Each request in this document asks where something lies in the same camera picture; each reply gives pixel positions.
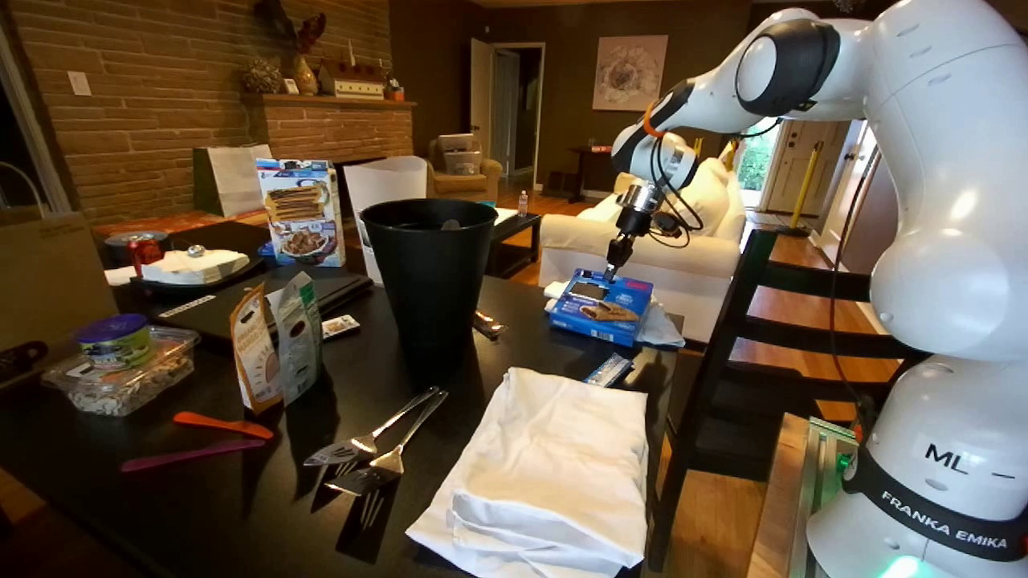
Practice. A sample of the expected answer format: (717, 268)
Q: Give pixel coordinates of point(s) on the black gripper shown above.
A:
(633, 210)

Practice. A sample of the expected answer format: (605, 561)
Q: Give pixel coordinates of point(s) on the blue fruit bar box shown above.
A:
(596, 309)

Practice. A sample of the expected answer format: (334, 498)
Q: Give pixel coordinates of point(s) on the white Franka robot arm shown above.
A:
(951, 277)

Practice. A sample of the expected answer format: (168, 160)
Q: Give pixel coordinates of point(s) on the small mantel box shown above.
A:
(356, 86)

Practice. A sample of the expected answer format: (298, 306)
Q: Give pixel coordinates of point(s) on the cereal box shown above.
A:
(298, 213)

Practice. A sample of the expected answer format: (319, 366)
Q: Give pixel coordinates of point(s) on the white sofa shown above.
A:
(686, 280)

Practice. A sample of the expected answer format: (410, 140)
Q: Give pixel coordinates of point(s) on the dark side table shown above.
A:
(596, 171)

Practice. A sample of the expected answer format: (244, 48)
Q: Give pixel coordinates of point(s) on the black coffee table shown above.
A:
(515, 229)

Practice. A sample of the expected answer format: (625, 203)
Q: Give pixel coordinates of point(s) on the small shiny packet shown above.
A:
(485, 326)

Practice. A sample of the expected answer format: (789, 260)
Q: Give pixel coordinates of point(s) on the tan armchair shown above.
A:
(467, 184)

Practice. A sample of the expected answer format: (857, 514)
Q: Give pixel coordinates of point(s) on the black wooden chair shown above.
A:
(790, 282)

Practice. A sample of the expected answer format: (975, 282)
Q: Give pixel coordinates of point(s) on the black plastic bin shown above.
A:
(428, 289)

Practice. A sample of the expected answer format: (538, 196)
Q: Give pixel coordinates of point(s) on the yellow stick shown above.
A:
(806, 179)

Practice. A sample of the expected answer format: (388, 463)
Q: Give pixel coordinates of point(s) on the white folded cloth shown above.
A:
(534, 483)

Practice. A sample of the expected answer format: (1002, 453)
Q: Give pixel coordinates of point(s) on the white translucent bin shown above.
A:
(375, 179)

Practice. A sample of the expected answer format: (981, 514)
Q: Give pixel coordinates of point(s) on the small white remote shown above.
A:
(340, 326)

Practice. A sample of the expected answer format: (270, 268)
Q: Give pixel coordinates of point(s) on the wooden platform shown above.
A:
(776, 501)

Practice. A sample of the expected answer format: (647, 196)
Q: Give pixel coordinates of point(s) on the silver metal spatula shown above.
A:
(375, 435)

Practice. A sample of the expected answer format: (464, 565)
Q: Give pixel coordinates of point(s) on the brick fireplace mantel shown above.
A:
(332, 129)

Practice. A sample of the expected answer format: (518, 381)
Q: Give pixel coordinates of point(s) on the green white snack pouch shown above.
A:
(298, 340)

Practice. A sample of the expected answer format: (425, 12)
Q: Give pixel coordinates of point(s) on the dried plant vase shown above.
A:
(304, 75)

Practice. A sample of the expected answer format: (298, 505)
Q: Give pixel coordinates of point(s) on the black slotted spatula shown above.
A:
(371, 519)

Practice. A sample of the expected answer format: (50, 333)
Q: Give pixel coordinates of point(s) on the brown white snack pouch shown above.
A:
(255, 362)

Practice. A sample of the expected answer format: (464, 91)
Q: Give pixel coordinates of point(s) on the white paper stack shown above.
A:
(197, 265)

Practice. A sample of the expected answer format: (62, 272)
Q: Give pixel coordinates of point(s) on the orange stick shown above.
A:
(227, 423)

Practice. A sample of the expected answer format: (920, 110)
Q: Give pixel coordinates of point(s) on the brick hearth ledge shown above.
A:
(170, 223)

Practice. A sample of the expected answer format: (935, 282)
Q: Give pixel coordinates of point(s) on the red cup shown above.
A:
(141, 254)

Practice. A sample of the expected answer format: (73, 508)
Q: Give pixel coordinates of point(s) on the purple stick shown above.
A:
(181, 457)

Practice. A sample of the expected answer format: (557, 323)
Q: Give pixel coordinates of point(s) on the clear plastic container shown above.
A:
(116, 389)

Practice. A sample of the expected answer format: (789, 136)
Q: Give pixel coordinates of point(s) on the brown paper bag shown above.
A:
(50, 277)

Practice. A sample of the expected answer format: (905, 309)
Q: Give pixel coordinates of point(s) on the framed wall picture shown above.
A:
(632, 67)

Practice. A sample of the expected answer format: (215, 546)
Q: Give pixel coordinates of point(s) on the white door frame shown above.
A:
(476, 108)

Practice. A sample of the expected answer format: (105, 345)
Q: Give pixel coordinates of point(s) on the white light switch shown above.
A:
(80, 84)

